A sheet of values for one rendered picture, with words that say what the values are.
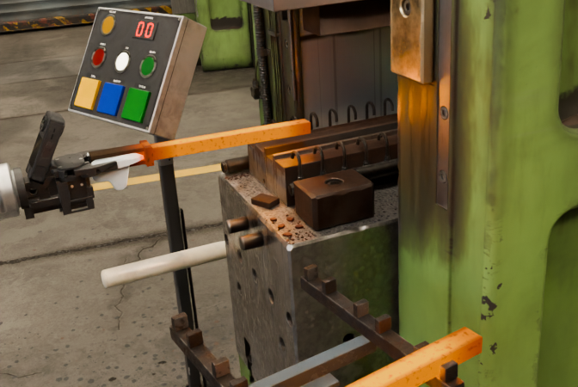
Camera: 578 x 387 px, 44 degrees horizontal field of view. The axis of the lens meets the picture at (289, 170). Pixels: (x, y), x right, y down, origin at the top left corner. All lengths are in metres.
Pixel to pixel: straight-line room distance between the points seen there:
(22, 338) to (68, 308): 0.22
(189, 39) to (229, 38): 4.53
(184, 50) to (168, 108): 0.14
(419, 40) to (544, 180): 0.26
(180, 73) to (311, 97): 0.32
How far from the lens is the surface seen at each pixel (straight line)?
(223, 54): 6.27
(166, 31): 1.73
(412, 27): 1.07
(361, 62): 1.62
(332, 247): 1.23
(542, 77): 1.01
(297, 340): 1.29
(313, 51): 1.56
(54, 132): 1.24
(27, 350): 2.77
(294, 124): 1.36
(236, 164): 1.49
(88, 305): 2.94
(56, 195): 1.28
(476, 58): 1.00
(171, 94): 1.70
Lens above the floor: 1.47
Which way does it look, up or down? 22 degrees down
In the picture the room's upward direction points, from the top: 4 degrees counter-clockwise
